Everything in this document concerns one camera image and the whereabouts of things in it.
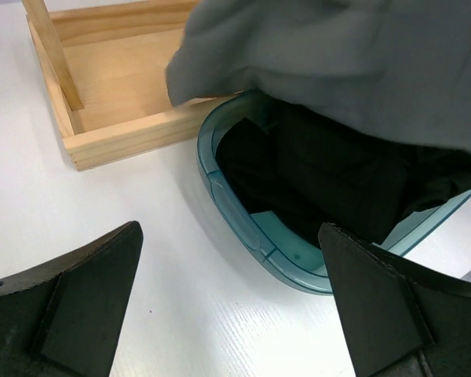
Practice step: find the black dress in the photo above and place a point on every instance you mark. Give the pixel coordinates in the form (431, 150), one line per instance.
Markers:
(308, 170)

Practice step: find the grey dress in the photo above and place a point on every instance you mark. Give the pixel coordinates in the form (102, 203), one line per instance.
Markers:
(398, 70)

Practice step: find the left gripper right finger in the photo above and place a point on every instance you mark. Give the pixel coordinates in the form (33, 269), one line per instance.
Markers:
(399, 318)

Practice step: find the teal plastic tray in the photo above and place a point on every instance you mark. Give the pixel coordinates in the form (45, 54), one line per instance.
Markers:
(284, 254)

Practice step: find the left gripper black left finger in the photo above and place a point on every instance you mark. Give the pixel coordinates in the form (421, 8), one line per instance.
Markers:
(64, 317)

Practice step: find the wooden clothes rack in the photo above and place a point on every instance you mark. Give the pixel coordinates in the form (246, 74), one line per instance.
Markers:
(104, 70)

